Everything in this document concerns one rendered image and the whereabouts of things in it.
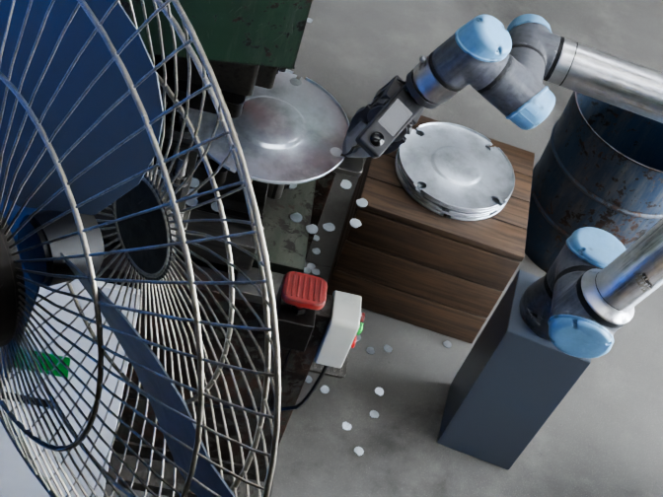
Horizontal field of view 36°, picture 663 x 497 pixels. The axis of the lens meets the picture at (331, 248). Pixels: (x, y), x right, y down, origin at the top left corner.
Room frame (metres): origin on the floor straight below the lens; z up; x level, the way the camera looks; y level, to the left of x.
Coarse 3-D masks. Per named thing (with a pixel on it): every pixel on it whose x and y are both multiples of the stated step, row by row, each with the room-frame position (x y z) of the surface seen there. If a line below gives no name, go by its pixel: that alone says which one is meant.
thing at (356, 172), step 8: (344, 160) 1.31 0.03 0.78; (352, 160) 1.31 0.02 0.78; (360, 160) 1.32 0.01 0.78; (336, 168) 1.28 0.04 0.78; (344, 168) 1.29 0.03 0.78; (352, 168) 1.29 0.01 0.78; (360, 168) 1.30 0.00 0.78; (352, 176) 1.29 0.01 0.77; (272, 184) 1.28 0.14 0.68; (280, 184) 1.29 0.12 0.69; (288, 184) 1.30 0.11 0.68; (272, 192) 1.28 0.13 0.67; (280, 192) 1.29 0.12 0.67
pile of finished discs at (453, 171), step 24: (408, 144) 1.88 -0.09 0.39; (432, 144) 1.91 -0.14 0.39; (456, 144) 1.94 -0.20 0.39; (480, 144) 1.98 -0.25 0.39; (408, 168) 1.80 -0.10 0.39; (432, 168) 1.83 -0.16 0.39; (456, 168) 1.85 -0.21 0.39; (480, 168) 1.88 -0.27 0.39; (504, 168) 1.92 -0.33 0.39; (408, 192) 1.75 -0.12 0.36; (432, 192) 1.75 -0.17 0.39; (456, 192) 1.78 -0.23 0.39; (480, 192) 1.81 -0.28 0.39; (504, 192) 1.84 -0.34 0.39; (456, 216) 1.73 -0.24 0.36; (480, 216) 1.75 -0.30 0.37
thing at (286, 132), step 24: (288, 72) 1.47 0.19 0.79; (264, 96) 1.38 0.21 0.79; (288, 96) 1.41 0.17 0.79; (312, 96) 1.43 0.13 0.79; (192, 120) 1.26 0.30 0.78; (240, 120) 1.30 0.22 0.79; (264, 120) 1.32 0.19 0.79; (288, 120) 1.34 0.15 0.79; (312, 120) 1.37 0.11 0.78; (336, 120) 1.39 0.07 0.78; (216, 144) 1.23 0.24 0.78; (240, 144) 1.25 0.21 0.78; (264, 144) 1.26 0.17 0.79; (288, 144) 1.29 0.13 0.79; (312, 144) 1.31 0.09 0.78; (336, 144) 1.33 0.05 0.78; (264, 168) 1.22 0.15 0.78; (288, 168) 1.24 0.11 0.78; (312, 168) 1.26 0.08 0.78
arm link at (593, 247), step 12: (588, 228) 1.49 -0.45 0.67; (576, 240) 1.44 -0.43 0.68; (588, 240) 1.45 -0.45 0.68; (600, 240) 1.46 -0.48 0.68; (612, 240) 1.48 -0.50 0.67; (564, 252) 1.44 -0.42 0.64; (576, 252) 1.42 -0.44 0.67; (588, 252) 1.41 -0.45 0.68; (600, 252) 1.42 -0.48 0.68; (612, 252) 1.44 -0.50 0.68; (552, 264) 1.46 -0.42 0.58; (564, 264) 1.41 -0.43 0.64; (576, 264) 1.40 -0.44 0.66; (588, 264) 1.40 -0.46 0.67; (600, 264) 1.40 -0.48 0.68; (552, 276) 1.43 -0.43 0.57; (552, 288) 1.42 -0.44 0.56
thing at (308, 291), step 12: (288, 276) 1.03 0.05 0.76; (300, 276) 1.04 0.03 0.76; (312, 276) 1.05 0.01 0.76; (288, 288) 1.01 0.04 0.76; (300, 288) 1.01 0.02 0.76; (312, 288) 1.02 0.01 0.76; (324, 288) 1.03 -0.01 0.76; (288, 300) 0.99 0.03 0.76; (300, 300) 0.99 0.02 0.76; (312, 300) 1.00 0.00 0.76; (324, 300) 1.01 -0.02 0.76
